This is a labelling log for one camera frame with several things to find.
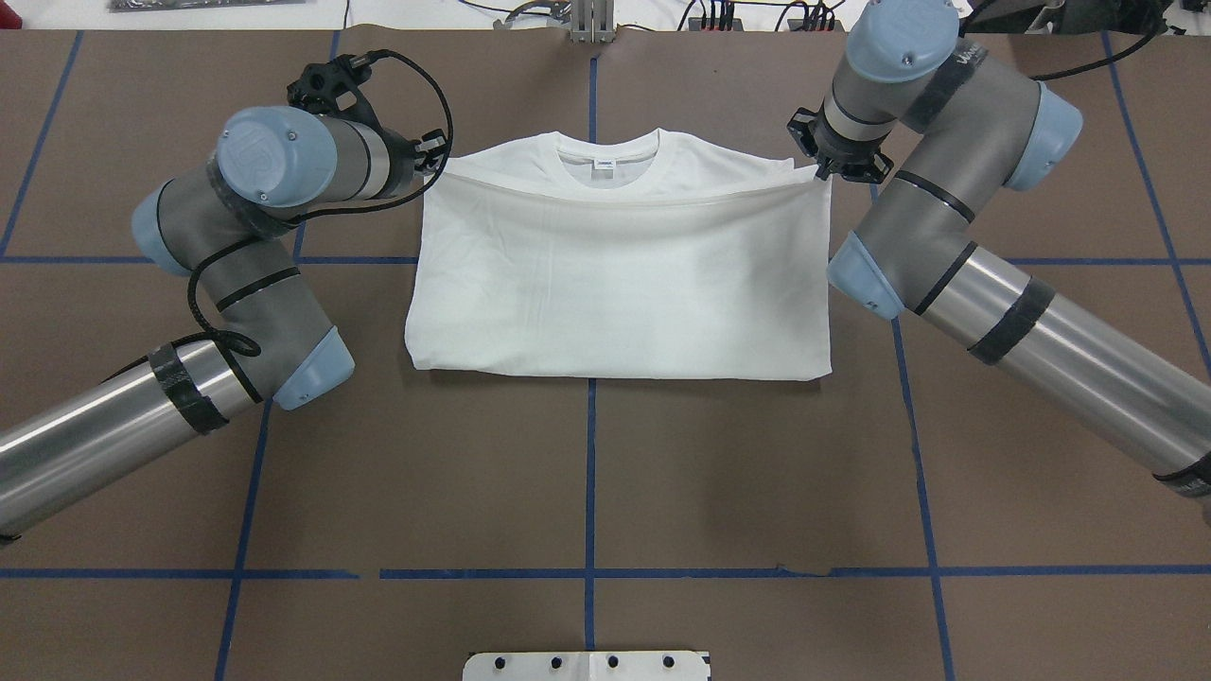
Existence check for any black relay box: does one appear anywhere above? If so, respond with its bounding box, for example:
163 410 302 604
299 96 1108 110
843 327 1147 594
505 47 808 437
773 1 845 33
677 1 744 33

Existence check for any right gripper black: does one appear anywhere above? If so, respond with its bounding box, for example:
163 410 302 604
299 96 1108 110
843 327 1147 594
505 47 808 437
790 108 894 184

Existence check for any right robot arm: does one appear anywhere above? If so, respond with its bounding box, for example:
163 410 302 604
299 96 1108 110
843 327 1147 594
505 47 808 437
787 1 1210 507

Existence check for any aluminium frame post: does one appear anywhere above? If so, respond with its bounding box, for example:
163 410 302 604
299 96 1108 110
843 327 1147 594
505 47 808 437
568 0 616 44

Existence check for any black relay box far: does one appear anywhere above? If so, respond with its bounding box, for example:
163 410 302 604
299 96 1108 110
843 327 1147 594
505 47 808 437
677 1 744 33

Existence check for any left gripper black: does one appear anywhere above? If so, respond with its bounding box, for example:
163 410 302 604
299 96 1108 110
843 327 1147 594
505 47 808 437
381 131 449 199

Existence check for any white printed t-shirt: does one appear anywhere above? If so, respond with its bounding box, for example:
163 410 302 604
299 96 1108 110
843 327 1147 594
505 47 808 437
404 128 832 382

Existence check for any black relay box near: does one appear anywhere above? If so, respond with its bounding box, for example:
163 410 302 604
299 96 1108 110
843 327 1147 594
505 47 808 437
773 1 845 33

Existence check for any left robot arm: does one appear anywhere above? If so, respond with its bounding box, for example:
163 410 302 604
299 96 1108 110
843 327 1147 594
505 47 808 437
2 105 454 546

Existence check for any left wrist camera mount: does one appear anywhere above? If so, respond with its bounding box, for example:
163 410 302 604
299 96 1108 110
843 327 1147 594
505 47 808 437
286 55 381 130

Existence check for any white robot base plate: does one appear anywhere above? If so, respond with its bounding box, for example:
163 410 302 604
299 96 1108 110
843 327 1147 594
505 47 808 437
463 649 713 680

